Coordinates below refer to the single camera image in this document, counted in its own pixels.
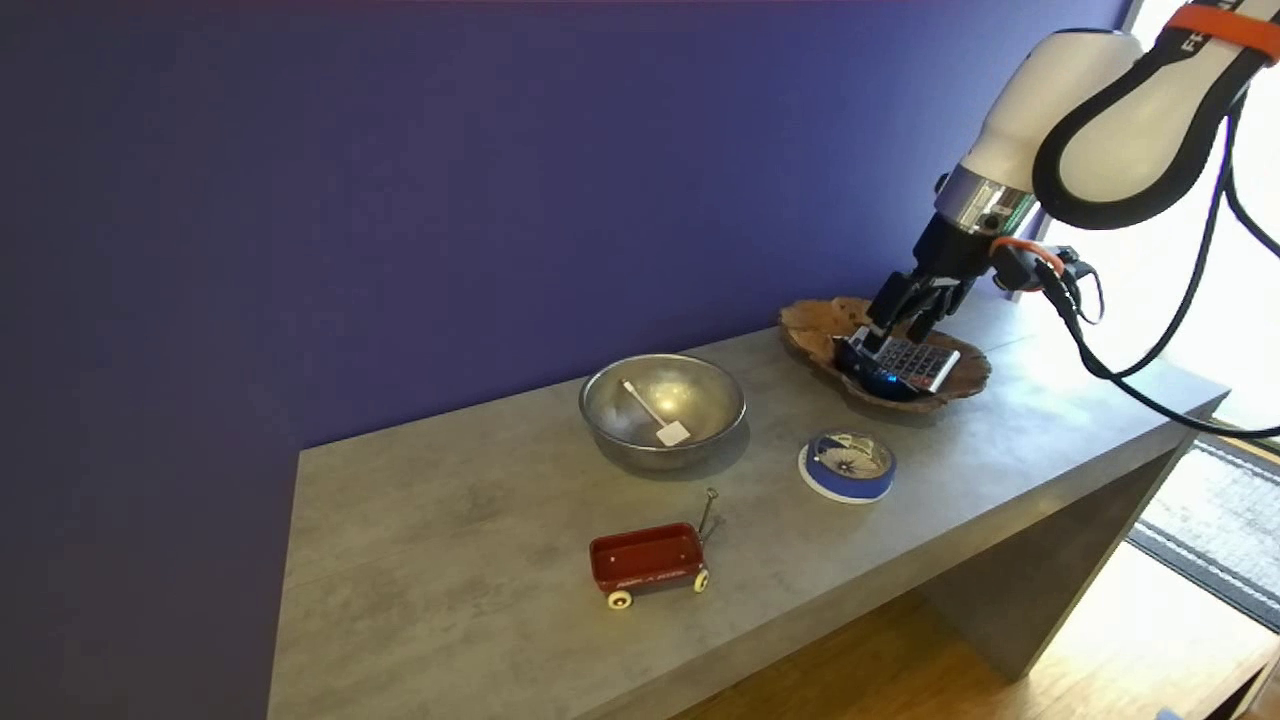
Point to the small spoon in bowl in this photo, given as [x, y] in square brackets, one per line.
[652, 408]

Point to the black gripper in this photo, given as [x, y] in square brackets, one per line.
[951, 261]

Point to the red toy wagon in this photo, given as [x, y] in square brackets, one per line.
[651, 559]

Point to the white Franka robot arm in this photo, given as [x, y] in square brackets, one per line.
[1105, 122]

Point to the silver metal bowl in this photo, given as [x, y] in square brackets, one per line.
[695, 403]

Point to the brown wooden carved tray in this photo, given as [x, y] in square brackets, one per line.
[822, 329]

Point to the grey concrete sideboard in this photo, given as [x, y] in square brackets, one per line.
[505, 572]

